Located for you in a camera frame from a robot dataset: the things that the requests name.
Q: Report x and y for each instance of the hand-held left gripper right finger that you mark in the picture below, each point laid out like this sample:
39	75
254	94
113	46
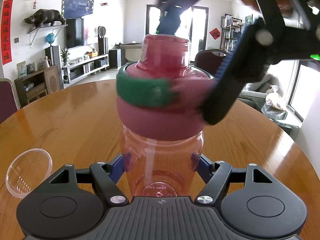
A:
206	167

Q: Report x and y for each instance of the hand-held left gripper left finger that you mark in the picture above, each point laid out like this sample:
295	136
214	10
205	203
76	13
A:
116	170

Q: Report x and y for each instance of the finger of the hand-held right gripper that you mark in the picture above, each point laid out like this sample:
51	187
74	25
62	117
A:
170	20
225	97

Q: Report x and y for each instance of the pink transparent water bottle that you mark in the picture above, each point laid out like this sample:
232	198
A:
170	155

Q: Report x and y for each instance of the pink and green bottle cap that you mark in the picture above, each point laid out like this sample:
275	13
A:
150	115

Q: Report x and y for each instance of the clear plastic cup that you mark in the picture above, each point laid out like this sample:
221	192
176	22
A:
27	172

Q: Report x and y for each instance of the clear plastic bottle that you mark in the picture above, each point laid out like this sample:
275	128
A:
28	86

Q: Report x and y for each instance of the light grey sofa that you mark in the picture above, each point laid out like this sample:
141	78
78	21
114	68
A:
252	90

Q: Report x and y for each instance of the glass balcony door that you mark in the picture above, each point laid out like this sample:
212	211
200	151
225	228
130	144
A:
197	30

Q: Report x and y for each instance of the grey table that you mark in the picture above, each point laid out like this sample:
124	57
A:
130	45

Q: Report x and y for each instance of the clear plastic bag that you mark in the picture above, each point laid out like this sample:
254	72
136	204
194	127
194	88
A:
275	100

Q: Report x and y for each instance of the glass side table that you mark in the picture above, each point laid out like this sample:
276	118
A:
277	116

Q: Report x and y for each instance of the bookshelf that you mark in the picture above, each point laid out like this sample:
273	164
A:
230	35

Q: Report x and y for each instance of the round desk fan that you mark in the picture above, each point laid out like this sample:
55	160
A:
102	32

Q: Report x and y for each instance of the dark speaker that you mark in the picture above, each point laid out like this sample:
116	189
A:
103	46

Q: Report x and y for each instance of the yellow box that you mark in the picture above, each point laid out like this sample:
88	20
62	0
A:
93	54

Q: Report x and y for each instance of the black television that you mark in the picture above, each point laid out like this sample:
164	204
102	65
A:
75	32

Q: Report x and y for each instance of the white television stand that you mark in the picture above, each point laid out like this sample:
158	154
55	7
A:
82	63

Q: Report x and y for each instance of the wooden cabinet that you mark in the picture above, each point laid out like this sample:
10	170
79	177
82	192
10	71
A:
50	82

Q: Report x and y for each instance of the small potted plant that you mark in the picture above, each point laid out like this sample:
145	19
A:
65	55

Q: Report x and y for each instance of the tall grey speaker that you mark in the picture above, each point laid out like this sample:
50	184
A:
53	55

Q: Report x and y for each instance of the blue globe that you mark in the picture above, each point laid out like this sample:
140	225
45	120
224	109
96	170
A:
50	38

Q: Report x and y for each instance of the dark bull statue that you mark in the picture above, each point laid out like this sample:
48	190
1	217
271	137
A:
45	17

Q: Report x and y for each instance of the white pitcher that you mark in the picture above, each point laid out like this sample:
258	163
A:
45	63

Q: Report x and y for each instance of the grey jar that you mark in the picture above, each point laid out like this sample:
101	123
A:
30	68

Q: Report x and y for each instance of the maroon chair with dark frame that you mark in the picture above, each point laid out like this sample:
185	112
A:
207	62

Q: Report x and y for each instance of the red diamond wall decoration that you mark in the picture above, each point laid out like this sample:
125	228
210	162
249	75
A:
215	33

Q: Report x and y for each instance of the dark wall poster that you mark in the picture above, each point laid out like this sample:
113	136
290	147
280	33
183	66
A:
77	6

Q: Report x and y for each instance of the white wall shelf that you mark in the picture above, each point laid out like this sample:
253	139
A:
42	30

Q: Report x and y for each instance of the maroon chair with gold frame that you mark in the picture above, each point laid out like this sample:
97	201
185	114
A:
6	100

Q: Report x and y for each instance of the picture frame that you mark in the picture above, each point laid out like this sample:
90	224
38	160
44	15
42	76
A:
21	69

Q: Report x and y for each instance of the red wall banner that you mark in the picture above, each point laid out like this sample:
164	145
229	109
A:
6	30

